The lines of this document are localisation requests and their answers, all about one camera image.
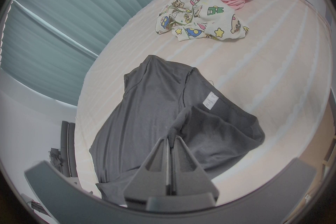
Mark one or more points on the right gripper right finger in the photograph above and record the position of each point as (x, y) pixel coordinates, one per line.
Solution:
(189, 170)

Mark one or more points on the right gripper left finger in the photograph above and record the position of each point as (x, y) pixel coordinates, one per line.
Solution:
(154, 165)

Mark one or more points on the dark grey chest of drawers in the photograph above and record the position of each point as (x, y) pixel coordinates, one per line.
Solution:
(68, 149)

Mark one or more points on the bed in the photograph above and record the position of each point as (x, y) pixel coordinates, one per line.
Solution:
(275, 60)

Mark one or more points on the white printed pyjama top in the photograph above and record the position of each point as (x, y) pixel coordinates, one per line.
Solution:
(210, 20)

